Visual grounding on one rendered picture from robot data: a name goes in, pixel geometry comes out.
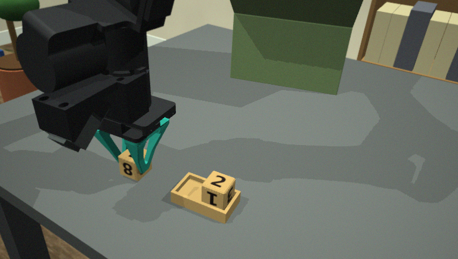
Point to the tan wooden number cube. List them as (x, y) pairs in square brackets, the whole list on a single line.
[(218, 190), (128, 167)]

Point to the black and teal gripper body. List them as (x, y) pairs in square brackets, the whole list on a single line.
[(145, 125)]

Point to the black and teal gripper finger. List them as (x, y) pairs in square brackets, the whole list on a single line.
[(137, 149), (105, 139)]

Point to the tan wooden tray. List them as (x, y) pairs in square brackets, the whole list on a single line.
[(188, 193)]

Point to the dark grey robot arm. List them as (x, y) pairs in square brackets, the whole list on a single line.
[(64, 50)]

